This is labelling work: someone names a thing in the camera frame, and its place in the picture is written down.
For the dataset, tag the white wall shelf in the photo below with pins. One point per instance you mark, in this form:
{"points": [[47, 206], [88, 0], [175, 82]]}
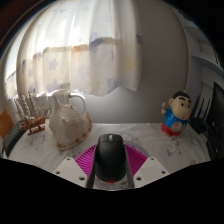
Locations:
{"points": [[208, 56]]}

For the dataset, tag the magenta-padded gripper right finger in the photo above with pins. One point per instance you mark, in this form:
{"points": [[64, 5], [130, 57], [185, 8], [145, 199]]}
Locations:
{"points": [[150, 166]]}

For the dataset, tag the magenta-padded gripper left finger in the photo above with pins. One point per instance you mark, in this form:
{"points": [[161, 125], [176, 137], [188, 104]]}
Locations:
{"points": [[68, 166]]}

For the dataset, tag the orange wooden chair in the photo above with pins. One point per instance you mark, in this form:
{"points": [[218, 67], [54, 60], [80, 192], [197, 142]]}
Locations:
{"points": [[5, 123]]}

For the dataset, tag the black router with antennas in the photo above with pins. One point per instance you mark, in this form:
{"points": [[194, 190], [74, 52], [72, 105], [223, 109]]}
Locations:
{"points": [[199, 121]]}

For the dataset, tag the large white conch shell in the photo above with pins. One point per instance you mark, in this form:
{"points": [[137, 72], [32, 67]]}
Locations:
{"points": [[70, 128]]}

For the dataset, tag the cartoon boy figurine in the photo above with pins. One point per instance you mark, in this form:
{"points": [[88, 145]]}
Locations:
{"points": [[175, 116]]}

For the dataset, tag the black monitor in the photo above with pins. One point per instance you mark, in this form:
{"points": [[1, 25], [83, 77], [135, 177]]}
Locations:
{"points": [[216, 120]]}

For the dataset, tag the black computer mouse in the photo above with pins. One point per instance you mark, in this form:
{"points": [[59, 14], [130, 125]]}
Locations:
{"points": [[110, 158]]}

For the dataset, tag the white star-print curtain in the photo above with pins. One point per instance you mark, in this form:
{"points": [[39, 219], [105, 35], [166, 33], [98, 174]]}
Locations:
{"points": [[83, 46]]}

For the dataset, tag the wooden sailing ship model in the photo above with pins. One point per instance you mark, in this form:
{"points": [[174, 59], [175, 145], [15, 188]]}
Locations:
{"points": [[31, 123]]}

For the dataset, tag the white printed tablecloth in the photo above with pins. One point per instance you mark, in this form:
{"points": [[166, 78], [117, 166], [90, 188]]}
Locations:
{"points": [[166, 150]]}

